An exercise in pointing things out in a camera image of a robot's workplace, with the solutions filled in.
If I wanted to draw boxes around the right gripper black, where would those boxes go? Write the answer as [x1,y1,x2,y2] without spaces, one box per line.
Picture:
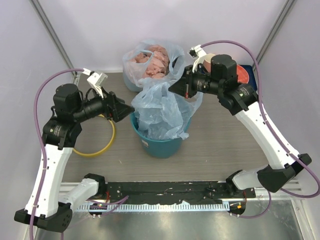
[168,65,223,100]

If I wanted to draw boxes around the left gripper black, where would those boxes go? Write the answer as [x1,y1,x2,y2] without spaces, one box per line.
[72,84,135,122]

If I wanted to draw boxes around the light blue plastic bag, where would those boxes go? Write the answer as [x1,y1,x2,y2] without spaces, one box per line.
[131,78,203,141]

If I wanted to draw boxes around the yellow bin rim ring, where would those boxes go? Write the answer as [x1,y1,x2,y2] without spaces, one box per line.
[72,113,117,158]

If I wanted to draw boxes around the teal trash bin yellow rim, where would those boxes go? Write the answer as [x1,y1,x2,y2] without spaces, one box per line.
[130,113,183,159]

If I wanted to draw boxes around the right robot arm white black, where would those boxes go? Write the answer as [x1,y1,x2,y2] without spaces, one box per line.
[168,54,312,198]

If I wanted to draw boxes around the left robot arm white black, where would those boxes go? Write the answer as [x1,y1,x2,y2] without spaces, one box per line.
[14,83,135,233]

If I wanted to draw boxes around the plastic bag with pink trash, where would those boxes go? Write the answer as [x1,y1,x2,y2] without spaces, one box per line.
[122,39,185,92]

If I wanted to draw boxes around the pink ceramic mug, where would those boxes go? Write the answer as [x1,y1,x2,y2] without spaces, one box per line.
[202,53,215,73]

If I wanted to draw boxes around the red blue floral plate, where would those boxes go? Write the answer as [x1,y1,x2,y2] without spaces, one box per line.
[236,65,250,84]

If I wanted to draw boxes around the dark blue tray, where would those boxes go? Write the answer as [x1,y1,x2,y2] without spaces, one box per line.
[241,64,258,91]

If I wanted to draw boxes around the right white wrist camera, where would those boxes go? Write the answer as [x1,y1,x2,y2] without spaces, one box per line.
[188,44,207,73]

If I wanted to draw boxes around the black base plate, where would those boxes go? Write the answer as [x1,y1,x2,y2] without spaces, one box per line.
[89,181,256,205]

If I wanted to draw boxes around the white slotted cable duct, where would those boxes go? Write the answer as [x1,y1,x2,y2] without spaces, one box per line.
[75,201,230,214]

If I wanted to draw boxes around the aluminium frame rail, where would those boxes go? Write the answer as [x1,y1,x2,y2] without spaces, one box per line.
[58,179,303,201]

